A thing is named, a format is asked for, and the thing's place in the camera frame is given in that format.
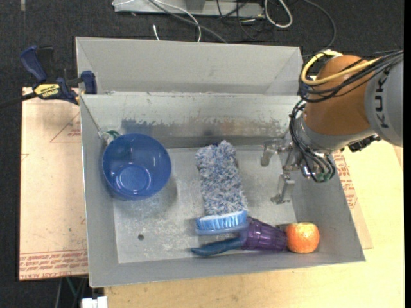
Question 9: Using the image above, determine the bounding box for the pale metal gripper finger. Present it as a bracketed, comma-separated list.
[260, 139, 279, 167]
[270, 171, 295, 205]

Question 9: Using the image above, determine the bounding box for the purple plastic cup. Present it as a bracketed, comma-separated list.
[240, 216, 288, 253]

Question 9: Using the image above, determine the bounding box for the blue and white fluffy mitt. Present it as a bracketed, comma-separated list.
[194, 139, 250, 218]

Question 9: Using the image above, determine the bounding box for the orange fruit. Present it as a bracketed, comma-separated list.
[284, 221, 321, 254]

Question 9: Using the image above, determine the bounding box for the blue scrubbing brush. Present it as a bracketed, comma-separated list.
[190, 209, 250, 257]

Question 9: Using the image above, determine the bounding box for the blue plastic bowl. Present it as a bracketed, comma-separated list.
[101, 132, 172, 201]

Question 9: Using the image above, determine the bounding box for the grey metal bin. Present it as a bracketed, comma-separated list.
[74, 36, 367, 289]

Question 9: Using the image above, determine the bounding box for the white and green small object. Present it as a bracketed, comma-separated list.
[97, 129, 122, 144]

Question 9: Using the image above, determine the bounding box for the brown cardboard board red print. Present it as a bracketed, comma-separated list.
[18, 86, 374, 282]

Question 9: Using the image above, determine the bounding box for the black cylinder on white bracket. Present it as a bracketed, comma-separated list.
[347, 133, 382, 153]

